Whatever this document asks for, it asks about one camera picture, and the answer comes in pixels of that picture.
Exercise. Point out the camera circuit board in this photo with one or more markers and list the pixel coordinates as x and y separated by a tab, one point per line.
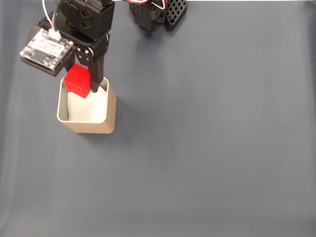
45	53

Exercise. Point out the red cube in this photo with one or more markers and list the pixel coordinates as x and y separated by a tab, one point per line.
77	80

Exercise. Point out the tan square metal box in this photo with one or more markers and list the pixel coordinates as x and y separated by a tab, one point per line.
111	111

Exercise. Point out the white tissue paper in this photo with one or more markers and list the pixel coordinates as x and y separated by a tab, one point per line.
86	108

